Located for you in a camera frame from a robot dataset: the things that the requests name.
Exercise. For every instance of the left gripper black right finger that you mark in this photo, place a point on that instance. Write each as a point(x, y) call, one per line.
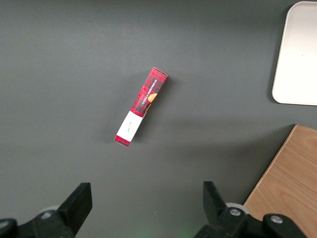
point(218, 218)

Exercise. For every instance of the red tartan shortbread box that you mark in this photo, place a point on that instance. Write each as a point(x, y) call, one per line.
point(148, 91)

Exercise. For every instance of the dark grey table cover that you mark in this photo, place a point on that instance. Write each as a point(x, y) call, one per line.
point(74, 74)

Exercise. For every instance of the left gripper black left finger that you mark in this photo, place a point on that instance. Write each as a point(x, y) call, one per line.
point(71, 213)

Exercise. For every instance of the beige plastic tray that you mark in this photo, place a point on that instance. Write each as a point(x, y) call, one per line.
point(299, 54)

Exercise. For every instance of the wooden drawer cabinet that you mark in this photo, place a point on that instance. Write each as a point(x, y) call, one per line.
point(292, 178)

